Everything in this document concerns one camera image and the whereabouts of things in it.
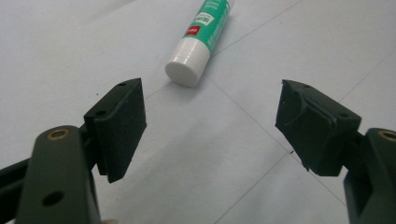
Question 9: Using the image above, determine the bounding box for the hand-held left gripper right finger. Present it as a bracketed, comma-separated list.
[275, 79, 396, 224]

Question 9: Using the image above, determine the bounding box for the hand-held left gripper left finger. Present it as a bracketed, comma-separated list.
[15, 77, 148, 224]

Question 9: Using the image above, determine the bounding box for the green and white glue stick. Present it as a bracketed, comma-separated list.
[164, 0, 235, 88]

